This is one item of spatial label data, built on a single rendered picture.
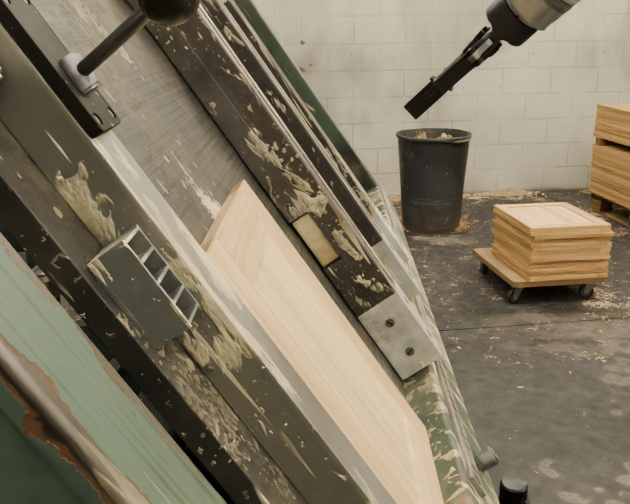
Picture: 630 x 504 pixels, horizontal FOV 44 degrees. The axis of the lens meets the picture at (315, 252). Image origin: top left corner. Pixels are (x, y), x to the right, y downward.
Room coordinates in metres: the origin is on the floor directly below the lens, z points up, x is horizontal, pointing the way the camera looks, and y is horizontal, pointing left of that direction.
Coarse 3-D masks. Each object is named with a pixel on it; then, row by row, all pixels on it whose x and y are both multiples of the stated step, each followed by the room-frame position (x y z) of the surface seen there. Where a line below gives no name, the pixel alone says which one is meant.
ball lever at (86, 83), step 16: (144, 0) 0.46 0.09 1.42; (160, 0) 0.46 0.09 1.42; (176, 0) 0.46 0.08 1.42; (192, 0) 0.47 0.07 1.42; (144, 16) 0.48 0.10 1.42; (160, 16) 0.46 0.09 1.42; (176, 16) 0.47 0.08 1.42; (192, 16) 0.48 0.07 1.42; (112, 32) 0.50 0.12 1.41; (128, 32) 0.49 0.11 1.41; (96, 48) 0.51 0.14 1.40; (112, 48) 0.50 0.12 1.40; (64, 64) 0.52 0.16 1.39; (80, 64) 0.52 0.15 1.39; (96, 64) 0.51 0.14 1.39; (80, 80) 0.52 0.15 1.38; (96, 80) 0.53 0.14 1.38
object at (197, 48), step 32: (128, 0) 1.09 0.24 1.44; (160, 32) 1.09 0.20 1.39; (192, 32) 1.09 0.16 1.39; (192, 64) 1.09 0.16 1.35; (224, 64) 1.09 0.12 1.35; (224, 96) 1.08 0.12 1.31; (256, 96) 1.08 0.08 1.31; (224, 128) 1.08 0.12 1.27; (256, 128) 1.08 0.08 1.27; (256, 160) 1.08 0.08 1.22; (288, 160) 1.08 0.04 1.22; (288, 192) 1.08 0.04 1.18; (320, 192) 1.08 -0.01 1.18; (320, 224) 1.08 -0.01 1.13; (352, 224) 1.12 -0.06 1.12; (352, 256) 1.08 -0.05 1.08; (352, 288) 1.08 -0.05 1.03; (384, 288) 1.08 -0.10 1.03; (384, 320) 1.08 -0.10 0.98; (416, 320) 1.08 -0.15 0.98; (384, 352) 1.08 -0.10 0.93; (416, 352) 1.08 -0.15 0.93
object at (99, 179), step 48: (0, 48) 0.51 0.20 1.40; (0, 96) 0.51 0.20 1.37; (48, 96) 0.51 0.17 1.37; (48, 144) 0.51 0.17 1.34; (96, 144) 0.51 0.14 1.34; (96, 192) 0.50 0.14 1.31; (144, 192) 0.53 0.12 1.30; (192, 240) 0.55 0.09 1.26; (192, 288) 0.50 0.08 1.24; (192, 336) 0.50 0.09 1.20; (240, 336) 0.50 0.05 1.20; (240, 384) 0.50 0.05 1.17; (288, 384) 0.52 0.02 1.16; (288, 432) 0.50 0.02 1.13; (336, 432) 0.54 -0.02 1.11; (336, 480) 0.50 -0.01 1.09
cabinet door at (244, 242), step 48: (240, 192) 0.87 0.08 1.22; (240, 240) 0.74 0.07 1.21; (288, 240) 0.93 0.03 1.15; (240, 288) 0.64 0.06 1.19; (288, 288) 0.79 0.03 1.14; (288, 336) 0.67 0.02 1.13; (336, 336) 0.84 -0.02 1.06; (336, 384) 0.71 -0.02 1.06; (384, 384) 0.88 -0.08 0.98; (384, 432) 0.75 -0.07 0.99; (384, 480) 0.63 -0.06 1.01; (432, 480) 0.78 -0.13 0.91
